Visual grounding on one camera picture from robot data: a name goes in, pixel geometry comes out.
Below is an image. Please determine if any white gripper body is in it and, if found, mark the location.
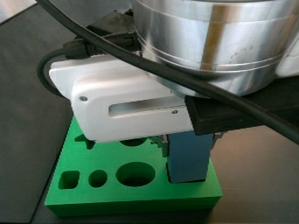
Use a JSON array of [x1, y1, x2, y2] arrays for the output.
[[50, 55, 192, 143]]

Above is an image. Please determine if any green foam shape board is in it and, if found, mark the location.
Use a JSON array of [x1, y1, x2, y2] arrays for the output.
[[44, 121, 222, 217]]

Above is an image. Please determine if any black cable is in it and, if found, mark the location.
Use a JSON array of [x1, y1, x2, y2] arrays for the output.
[[35, 0, 299, 145]]

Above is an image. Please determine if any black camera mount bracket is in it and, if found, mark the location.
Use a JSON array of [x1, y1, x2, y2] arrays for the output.
[[184, 76, 299, 135]]

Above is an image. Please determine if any blue rectangular block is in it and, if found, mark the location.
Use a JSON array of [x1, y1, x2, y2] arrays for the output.
[[167, 131, 214, 184]]

